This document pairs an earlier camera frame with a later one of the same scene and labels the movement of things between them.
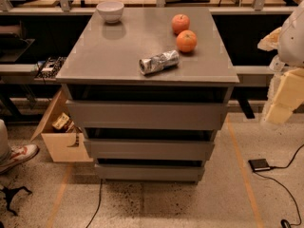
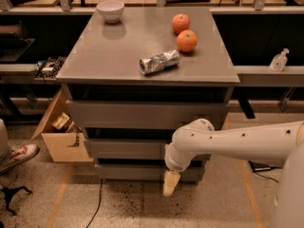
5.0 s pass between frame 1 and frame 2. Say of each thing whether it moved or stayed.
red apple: stayed
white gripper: moved
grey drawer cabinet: stayed
